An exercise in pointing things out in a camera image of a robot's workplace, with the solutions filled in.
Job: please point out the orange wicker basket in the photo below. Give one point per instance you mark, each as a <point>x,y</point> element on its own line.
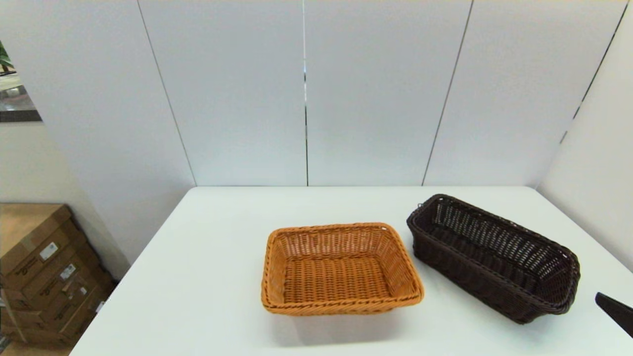
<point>341,277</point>

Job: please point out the green potted plant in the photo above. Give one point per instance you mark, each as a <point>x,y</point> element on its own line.
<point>4,59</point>

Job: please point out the dark brown wicker basket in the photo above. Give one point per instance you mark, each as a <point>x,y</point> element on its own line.
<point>474,277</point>

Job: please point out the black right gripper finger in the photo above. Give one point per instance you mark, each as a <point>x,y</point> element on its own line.
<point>618,311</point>

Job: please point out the brown cardboard box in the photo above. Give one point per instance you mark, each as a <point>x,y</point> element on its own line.
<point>29,222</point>
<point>59,301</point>
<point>74,326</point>
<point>49,278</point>

